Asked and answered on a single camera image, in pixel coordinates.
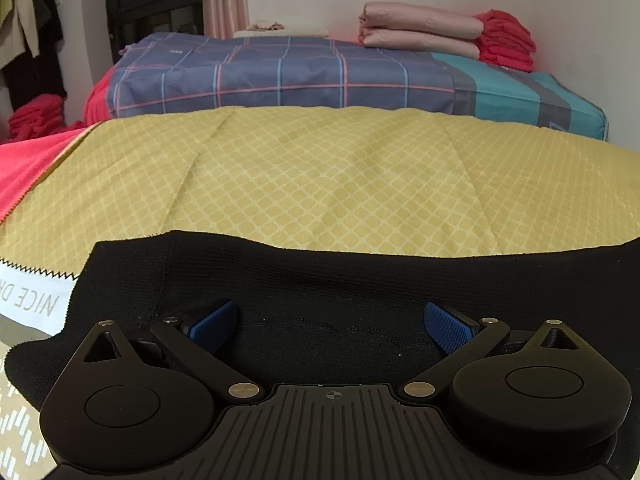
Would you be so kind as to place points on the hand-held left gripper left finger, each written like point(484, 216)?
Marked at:
point(216, 330)

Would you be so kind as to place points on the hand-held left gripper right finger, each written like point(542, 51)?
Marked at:
point(447, 327)

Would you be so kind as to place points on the dark hanging clothes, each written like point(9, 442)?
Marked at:
point(35, 25)

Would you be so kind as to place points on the beige dashed bed sheet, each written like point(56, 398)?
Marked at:
point(20, 410)

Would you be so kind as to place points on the dark window frame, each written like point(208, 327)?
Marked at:
point(150, 5)

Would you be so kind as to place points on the stack of red folded blankets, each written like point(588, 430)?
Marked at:
point(505, 40)

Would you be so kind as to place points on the pile of red cloth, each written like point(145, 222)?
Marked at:
point(37, 117)

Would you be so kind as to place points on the blue plaid quilt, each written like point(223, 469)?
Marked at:
point(280, 72)

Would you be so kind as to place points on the beige pillow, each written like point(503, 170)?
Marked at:
point(280, 31)

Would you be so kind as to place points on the yellow patterned blanket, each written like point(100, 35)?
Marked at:
point(325, 185)

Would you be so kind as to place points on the black knit pants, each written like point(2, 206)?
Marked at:
point(325, 280)

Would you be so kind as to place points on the red blanket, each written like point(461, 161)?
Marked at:
point(25, 165)

